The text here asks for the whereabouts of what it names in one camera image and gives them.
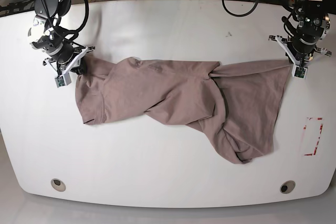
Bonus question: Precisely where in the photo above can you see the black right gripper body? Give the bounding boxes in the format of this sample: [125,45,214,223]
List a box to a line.
[28,15,79,64]

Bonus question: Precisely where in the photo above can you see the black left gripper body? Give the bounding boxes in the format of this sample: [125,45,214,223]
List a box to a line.
[281,0,330,61]

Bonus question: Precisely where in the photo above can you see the mauve T-shirt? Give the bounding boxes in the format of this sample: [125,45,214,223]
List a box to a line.
[75,57,291,164]

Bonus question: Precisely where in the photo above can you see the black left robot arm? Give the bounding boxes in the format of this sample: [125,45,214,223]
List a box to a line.
[282,0,331,66]

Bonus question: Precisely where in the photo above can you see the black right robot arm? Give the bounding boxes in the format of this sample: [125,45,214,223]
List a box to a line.
[28,0,89,76]

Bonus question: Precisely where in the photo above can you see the red tape rectangle marking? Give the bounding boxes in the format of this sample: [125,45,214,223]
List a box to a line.
[300,117,324,157]

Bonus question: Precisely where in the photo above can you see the left table grommet hole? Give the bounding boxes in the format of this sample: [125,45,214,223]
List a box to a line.
[51,178,66,192]

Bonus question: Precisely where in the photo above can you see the table grommet hole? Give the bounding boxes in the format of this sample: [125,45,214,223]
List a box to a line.
[280,180,296,194]
[51,178,66,192]

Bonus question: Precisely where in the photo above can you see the right table grommet hole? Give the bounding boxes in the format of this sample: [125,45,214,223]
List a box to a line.
[280,180,296,194]

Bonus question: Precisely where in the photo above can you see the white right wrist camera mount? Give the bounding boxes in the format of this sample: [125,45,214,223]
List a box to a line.
[43,44,95,88]

